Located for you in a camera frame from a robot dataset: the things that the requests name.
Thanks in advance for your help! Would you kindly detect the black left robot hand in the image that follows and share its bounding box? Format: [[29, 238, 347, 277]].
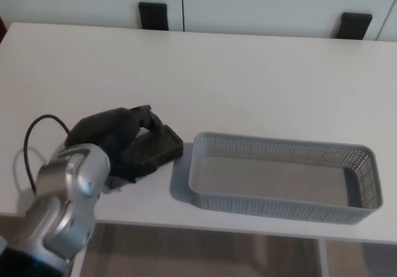
[[64, 103, 164, 185]]

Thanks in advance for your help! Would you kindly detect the dark felt whiteboard eraser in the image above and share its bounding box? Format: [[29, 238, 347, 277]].
[[120, 125, 185, 175]]

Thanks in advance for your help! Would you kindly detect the grey perforated plastic basket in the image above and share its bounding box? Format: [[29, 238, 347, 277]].
[[187, 131, 383, 226]]

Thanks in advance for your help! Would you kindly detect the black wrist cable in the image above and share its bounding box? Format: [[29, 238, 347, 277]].
[[24, 113, 71, 195]]

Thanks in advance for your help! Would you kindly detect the black cabinet handle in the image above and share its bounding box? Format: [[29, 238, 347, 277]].
[[138, 1, 170, 30], [336, 11, 373, 40]]

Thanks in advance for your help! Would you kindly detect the white metal desk leg frame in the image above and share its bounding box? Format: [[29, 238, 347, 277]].
[[69, 245, 89, 277], [317, 238, 330, 277]]

